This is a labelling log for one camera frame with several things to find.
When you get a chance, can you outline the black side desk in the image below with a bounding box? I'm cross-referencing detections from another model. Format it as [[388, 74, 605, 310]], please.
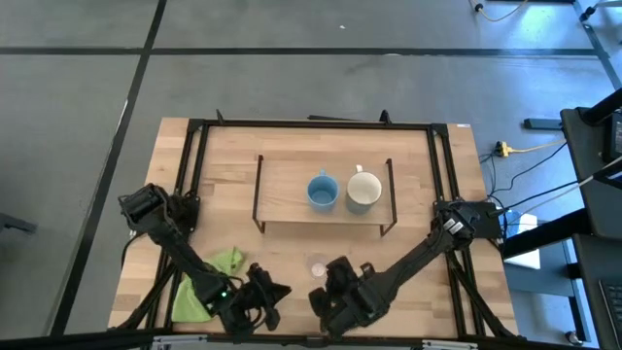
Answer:
[[500, 87, 622, 350]]

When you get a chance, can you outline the white floor box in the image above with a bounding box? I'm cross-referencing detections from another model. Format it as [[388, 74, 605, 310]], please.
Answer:
[[503, 212, 541, 271]]

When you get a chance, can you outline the small clear glass cup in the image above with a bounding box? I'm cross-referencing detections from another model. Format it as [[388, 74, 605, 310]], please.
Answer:
[[305, 253, 331, 281]]

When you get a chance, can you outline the yellow floor cable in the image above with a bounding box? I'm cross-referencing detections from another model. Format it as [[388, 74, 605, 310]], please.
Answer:
[[468, 0, 529, 23]]

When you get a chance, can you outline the wooden shelf with black legs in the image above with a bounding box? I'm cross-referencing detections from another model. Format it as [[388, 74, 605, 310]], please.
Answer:
[[251, 154, 398, 237]]

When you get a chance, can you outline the laptop keyboard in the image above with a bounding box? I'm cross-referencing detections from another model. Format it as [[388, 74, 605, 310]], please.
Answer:
[[598, 277, 622, 350]]

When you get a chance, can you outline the silver aluminium bracket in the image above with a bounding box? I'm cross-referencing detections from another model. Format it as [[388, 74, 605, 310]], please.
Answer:
[[152, 333, 209, 350], [421, 338, 480, 350]]

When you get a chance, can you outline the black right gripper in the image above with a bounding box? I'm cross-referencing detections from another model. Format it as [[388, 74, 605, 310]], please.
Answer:
[[309, 256, 385, 336]]

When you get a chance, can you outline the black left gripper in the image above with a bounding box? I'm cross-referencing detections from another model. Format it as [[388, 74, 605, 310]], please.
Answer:
[[221, 264, 293, 339]]

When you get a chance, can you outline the yellow power strip cable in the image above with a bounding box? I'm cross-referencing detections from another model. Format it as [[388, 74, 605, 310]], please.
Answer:
[[509, 139, 569, 155]]

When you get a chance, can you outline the grey furniture foot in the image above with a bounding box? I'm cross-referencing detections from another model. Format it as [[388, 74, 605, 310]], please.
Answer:
[[0, 212, 38, 234]]

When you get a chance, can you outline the light blue mug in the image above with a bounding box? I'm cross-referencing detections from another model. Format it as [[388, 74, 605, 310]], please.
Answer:
[[305, 168, 340, 214]]

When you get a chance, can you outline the grey floor foot bar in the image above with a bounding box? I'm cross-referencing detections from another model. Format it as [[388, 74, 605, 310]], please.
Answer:
[[523, 118, 565, 131]]

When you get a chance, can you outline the large teal ribbed mug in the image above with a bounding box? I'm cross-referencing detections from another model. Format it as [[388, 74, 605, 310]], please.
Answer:
[[345, 163, 384, 216]]

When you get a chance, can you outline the black metal table frame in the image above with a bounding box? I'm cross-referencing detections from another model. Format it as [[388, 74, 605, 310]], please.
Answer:
[[109, 109, 521, 341]]

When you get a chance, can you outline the green cloth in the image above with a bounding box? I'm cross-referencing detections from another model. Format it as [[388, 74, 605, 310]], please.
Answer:
[[170, 246, 247, 324]]

